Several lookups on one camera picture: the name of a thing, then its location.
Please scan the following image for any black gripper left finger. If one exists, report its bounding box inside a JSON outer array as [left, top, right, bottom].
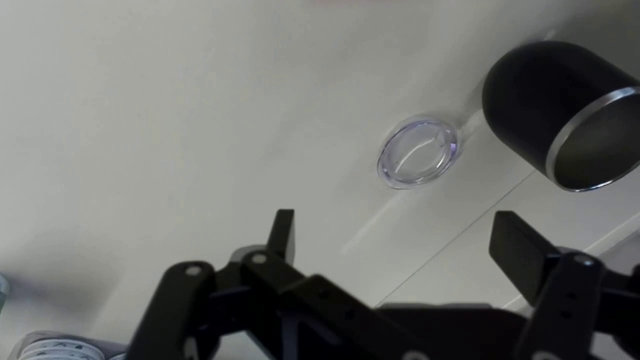
[[126, 209, 416, 360]]

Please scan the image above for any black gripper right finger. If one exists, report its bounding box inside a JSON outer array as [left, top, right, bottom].
[[488, 210, 640, 360]]

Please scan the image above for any clear plastic cup lid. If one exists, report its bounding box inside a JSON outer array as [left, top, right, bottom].
[[374, 115, 461, 193]]

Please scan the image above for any dotted paper cup stack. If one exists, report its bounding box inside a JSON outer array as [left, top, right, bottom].
[[6, 329, 130, 360]]

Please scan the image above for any black cup with steel rim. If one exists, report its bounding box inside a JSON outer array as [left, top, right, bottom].
[[479, 40, 640, 194]]

